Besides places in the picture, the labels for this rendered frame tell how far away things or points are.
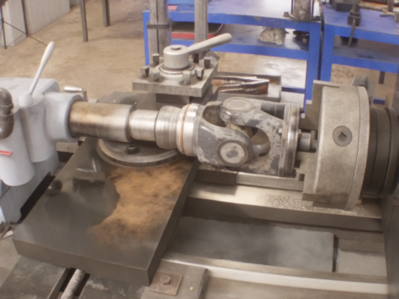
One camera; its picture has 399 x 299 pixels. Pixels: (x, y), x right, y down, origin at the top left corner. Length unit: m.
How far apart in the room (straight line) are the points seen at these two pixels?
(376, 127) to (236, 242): 0.53
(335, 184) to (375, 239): 0.49
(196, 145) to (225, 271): 0.27
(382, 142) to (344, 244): 0.47
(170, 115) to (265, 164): 0.21
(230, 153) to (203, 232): 0.40
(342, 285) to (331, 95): 0.40
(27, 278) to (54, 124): 0.34
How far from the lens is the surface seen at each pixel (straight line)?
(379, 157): 0.84
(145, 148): 1.14
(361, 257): 1.22
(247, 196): 1.17
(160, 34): 2.09
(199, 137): 0.87
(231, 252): 1.17
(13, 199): 1.15
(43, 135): 1.00
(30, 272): 0.98
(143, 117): 0.93
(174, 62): 1.06
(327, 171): 0.80
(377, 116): 0.87
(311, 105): 0.87
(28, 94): 0.97
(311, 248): 1.20
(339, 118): 0.80
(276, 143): 0.86
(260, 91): 3.01
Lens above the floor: 1.56
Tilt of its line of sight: 33 degrees down
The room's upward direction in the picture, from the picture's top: 1 degrees counter-clockwise
